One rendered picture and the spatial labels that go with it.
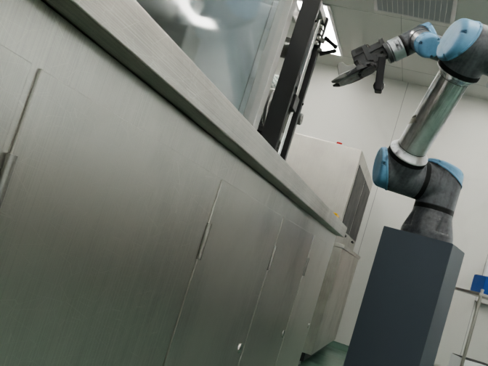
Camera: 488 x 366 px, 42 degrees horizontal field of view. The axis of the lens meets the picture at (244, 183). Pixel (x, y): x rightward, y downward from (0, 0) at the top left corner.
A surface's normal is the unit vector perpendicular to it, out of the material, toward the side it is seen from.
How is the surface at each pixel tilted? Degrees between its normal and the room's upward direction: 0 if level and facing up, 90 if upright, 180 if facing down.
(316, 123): 90
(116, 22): 90
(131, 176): 90
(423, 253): 90
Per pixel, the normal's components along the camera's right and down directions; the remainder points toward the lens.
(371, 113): -0.25, -0.16
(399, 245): -0.46, -0.22
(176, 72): 0.92, 0.26
